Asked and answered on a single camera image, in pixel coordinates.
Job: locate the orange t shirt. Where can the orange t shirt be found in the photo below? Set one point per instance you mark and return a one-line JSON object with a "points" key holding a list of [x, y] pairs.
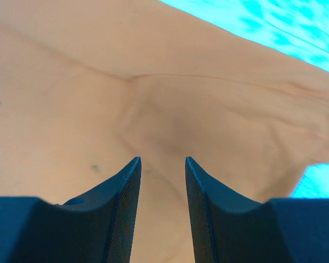
{"points": [[86, 86]]}

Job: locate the floral patterned table mat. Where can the floral patterned table mat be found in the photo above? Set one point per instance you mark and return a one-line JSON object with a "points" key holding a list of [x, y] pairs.
{"points": [[277, 22]]}

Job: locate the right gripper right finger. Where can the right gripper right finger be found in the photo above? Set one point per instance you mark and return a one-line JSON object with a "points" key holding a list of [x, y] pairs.
{"points": [[229, 227]]}

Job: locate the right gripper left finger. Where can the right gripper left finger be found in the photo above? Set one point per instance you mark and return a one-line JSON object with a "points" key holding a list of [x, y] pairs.
{"points": [[96, 226]]}

